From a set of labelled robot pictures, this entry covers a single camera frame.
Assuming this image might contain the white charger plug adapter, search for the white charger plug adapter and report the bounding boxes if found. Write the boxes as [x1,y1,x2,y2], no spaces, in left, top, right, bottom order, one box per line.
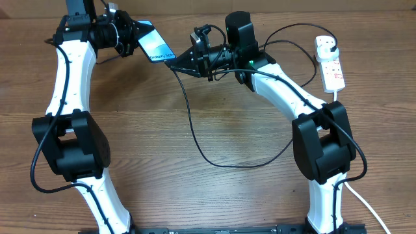
[315,35,339,62]

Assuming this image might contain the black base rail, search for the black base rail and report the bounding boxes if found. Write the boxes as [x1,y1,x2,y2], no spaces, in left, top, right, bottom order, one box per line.
[78,223,367,234]

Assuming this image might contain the blue Galaxy smartphone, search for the blue Galaxy smartphone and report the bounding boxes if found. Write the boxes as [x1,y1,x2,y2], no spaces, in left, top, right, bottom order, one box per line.
[138,20,176,63]

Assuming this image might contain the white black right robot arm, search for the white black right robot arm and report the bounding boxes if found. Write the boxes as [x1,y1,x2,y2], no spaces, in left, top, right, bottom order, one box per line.
[167,11,365,233]

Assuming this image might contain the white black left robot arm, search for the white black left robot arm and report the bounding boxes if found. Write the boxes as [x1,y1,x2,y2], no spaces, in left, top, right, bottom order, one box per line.
[29,1,155,233]

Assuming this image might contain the white power strip cord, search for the white power strip cord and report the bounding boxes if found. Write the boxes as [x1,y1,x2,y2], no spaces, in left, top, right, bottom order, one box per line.
[332,90,393,234]

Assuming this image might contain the white power strip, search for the white power strip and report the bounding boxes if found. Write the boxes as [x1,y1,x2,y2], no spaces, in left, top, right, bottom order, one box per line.
[319,58,345,93]

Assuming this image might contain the black USB charging cable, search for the black USB charging cable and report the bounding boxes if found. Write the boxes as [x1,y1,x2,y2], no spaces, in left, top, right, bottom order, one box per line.
[164,23,338,169]

